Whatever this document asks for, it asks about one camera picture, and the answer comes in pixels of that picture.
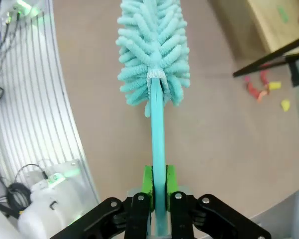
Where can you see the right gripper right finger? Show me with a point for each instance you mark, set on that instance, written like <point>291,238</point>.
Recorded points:
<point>189,219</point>

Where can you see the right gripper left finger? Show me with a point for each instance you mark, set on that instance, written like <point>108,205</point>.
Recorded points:
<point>129,219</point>

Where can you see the teal chenille duster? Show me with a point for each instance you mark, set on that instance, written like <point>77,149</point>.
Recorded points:
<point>158,137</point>

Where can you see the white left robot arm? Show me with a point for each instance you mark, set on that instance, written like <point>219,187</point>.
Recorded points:
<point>25,6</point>

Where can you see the yellow paper scrap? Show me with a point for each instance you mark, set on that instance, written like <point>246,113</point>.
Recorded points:
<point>274,85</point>
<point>285,105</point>

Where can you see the small red paper scrap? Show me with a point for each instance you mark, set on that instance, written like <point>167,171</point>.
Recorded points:
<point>246,79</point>

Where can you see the white slotted mounting platform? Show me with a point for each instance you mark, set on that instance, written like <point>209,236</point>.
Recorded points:
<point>27,99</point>

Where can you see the black metal bar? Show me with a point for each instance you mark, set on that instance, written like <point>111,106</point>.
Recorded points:
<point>263,25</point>

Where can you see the green paper scrap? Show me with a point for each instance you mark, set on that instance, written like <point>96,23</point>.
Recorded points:
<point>283,13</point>

